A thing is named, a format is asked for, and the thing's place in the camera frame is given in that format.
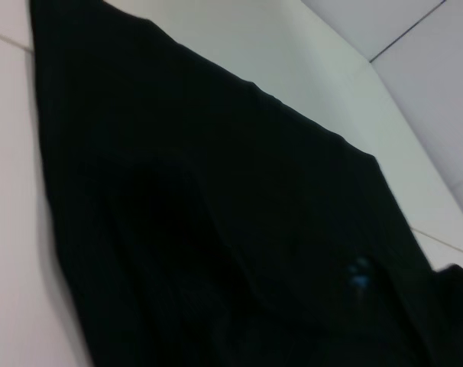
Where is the black shirt with FREE print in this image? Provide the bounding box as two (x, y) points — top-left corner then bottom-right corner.
(28, 0), (463, 367)

